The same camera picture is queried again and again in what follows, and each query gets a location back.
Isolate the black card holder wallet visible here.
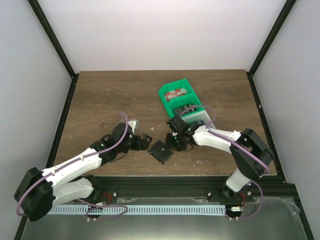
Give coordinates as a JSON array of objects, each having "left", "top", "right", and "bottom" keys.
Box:
[{"left": 148, "top": 140, "right": 174, "bottom": 165}]

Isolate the red credit cards stack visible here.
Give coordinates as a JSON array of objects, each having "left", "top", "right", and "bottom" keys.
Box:
[{"left": 164, "top": 88, "right": 187, "bottom": 102}]

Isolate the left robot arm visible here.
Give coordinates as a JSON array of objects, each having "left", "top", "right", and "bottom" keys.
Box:
[{"left": 14, "top": 120, "right": 152, "bottom": 221}]

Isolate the black aluminium frame rail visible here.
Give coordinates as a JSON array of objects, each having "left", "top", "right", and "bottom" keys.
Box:
[{"left": 95, "top": 176, "right": 228, "bottom": 199}]

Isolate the green bin left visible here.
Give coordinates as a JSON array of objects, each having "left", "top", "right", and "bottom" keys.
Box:
[{"left": 157, "top": 78, "right": 195, "bottom": 104}]

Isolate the dark green credit cards stack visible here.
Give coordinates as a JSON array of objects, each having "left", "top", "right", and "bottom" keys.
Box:
[{"left": 173, "top": 103, "right": 197, "bottom": 116}]

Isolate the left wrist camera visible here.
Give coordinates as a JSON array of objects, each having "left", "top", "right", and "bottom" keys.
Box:
[{"left": 128, "top": 119, "right": 140, "bottom": 135}]

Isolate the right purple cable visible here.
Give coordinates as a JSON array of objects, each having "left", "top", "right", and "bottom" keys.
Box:
[{"left": 178, "top": 105, "right": 271, "bottom": 221}]

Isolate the white bin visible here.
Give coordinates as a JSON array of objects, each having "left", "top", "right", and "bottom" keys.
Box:
[{"left": 181, "top": 110, "right": 216, "bottom": 129}]

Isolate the green bin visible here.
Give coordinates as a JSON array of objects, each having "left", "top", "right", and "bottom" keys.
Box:
[
  {"left": 163, "top": 93, "right": 204, "bottom": 119},
  {"left": 157, "top": 78, "right": 195, "bottom": 104}
]

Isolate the light blue cable duct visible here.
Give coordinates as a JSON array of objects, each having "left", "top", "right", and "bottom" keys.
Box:
[{"left": 49, "top": 204, "right": 226, "bottom": 216}]

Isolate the blue credit cards stack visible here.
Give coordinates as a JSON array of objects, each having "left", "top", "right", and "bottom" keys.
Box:
[{"left": 195, "top": 120, "right": 205, "bottom": 126}]

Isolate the green bin middle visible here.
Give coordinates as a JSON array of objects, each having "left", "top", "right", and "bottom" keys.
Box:
[{"left": 163, "top": 93, "right": 204, "bottom": 119}]

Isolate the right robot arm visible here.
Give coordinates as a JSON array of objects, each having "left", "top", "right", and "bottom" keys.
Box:
[{"left": 165, "top": 115, "right": 275, "bottom": 202}]

